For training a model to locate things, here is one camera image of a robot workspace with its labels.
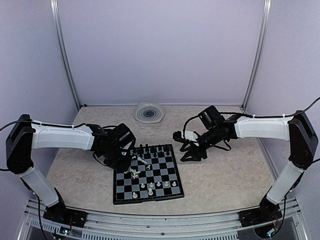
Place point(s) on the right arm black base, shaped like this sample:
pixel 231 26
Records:
pixel 265 212

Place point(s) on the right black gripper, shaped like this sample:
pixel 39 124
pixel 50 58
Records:
pixel 194 151

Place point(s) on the white bishop piece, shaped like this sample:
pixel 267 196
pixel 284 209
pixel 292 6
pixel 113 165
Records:
pixel 134 173

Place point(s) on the right aluminium frame post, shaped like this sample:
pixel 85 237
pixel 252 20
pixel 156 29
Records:
pixel 258 53

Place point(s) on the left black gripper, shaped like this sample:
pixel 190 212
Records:
pixel 123 167

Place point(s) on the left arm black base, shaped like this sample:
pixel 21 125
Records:
pixel 59 213

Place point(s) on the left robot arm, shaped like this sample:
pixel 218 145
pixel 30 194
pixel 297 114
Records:
pixel 113 143

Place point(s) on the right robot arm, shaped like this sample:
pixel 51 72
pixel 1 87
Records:
pixel 294 128

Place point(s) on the front aluminium rail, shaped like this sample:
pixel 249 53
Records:
pixel 223 225

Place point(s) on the left aluminium frame post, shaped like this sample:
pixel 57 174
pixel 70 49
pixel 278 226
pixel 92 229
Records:
pixel 54 5

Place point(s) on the aluminium frame post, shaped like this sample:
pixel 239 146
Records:
pixel 54 5
pixel 258 53

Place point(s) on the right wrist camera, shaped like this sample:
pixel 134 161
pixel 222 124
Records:
pixel 185 136

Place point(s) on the black white chess board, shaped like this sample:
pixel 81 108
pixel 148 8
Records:
pixel 163 169

